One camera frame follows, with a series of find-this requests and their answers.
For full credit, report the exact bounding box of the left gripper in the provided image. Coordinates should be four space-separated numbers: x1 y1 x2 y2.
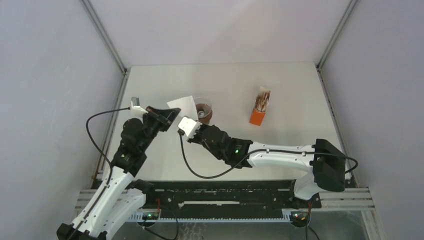
139 106 181 153

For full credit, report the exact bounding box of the round wooden dripper holder ring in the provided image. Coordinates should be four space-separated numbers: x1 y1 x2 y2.
195 104 214 125

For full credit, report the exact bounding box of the clear glass ribbed dripper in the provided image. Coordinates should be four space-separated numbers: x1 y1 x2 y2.
193 96 212 118

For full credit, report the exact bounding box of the white paper coffee filter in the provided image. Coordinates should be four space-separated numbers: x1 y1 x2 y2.
167 95 199 121

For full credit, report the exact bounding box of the glass carafe with wooden collar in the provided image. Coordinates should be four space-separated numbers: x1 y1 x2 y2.
198 111 213 125

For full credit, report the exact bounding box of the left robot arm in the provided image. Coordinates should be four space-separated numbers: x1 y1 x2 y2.
56 106 181 240

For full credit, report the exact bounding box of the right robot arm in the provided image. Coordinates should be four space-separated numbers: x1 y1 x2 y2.
178 122 347 208

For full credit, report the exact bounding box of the orange coffee filter box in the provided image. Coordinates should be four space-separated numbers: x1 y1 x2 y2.
249 86 271 126

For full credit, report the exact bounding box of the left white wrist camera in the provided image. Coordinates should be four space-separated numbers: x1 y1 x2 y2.
129 97 148 118

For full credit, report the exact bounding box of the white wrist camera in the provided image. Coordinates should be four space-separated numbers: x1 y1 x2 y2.
129 97 148 118
177 116 202 139

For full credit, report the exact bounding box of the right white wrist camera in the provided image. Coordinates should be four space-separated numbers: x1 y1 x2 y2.
177 116 202 139

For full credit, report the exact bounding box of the right camera black cable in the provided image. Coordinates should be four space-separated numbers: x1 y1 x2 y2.
178 131 359 180

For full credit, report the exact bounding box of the camera black cable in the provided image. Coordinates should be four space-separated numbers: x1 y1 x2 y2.
178 131 359 180
85 106 132 176

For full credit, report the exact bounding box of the left camera black cable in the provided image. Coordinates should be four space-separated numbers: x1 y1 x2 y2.
85 106 132 176

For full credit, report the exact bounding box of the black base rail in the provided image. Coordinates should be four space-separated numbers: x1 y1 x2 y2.
146 180 322 220

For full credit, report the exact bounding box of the left aluminium frame post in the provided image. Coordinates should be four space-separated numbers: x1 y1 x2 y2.
80 0 130 180

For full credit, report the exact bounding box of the aluminium frame post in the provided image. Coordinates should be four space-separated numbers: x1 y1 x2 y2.
316 0 359 147
80 0 130 180

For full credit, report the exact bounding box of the right aluminium frame post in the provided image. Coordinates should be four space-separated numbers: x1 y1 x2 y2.
316 0 359 147

